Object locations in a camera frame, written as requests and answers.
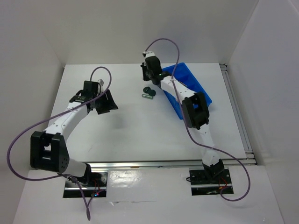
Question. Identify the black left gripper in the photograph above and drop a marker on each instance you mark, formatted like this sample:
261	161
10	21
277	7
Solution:
109	104

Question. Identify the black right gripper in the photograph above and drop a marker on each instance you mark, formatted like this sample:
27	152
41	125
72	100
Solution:
145	78

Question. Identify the green lip balm tube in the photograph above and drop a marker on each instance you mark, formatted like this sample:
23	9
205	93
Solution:
147	96

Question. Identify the dark green round puff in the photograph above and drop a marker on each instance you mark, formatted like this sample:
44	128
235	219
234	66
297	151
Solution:
152	92

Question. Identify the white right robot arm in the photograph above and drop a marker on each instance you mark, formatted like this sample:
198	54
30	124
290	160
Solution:
190	102

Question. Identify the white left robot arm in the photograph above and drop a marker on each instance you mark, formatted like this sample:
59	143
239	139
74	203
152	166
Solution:
48	149

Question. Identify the blue divided plastic tray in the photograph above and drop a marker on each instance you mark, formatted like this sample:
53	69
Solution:
186	78

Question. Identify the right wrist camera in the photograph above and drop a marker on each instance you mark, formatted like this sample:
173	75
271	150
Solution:
147	54

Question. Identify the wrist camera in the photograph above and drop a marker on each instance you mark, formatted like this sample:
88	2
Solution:
147	54
101	82

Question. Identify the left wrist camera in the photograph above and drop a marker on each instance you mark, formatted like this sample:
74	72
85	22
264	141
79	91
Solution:
101	82

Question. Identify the aluminium front rail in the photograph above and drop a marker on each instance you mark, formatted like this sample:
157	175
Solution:
191	164

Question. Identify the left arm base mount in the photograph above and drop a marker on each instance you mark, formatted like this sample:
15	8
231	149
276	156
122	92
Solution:
97	187

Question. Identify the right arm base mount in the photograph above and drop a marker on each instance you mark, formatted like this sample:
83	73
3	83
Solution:
202	186

